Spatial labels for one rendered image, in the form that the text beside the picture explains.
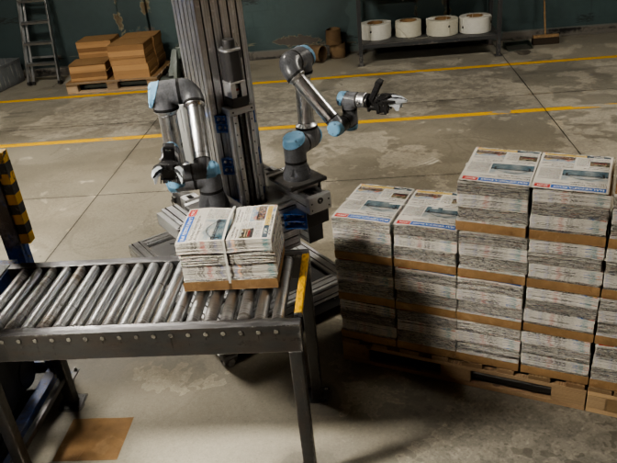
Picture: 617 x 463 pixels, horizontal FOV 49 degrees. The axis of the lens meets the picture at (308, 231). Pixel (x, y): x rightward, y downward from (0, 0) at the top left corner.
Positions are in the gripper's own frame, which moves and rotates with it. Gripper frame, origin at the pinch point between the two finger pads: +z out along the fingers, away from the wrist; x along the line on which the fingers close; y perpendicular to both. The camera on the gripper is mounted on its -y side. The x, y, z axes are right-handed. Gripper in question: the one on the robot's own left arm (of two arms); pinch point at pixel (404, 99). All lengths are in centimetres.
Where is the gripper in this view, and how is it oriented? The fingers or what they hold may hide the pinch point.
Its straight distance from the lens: 327.1
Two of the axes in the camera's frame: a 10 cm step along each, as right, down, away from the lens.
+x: -4.8, 5.6, -6.7
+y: 1.5, 8.1, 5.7
